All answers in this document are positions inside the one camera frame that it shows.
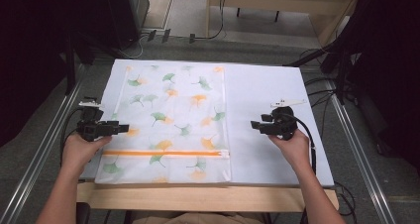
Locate person's right hand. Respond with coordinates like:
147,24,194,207
267,129,313,170

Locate person's left hand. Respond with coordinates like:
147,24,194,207
61,132,114,172

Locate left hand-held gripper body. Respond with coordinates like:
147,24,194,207
76,97,116,143

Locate light wooden bench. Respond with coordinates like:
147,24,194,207
205,0,363,48

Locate white board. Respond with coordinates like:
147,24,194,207
78,58,335,188

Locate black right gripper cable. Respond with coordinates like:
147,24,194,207
286,112,318,176

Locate black cabinet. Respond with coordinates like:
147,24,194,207
70,0,151,52

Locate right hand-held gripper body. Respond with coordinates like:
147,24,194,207
259,98,307,142

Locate white floor cable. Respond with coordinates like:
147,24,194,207
117,35,148,60

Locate black floor cables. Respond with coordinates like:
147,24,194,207
299,48,341,133

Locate dark curtain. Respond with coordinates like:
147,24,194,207
0,0,115,149
330,0,420,172

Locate aluminium rail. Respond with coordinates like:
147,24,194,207
0,66,87,224
325,79,397,224

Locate leaf print mesh laundry bag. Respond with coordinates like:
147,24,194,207
94,63,233,185

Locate black hanging cable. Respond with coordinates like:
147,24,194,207
189,0,230,44

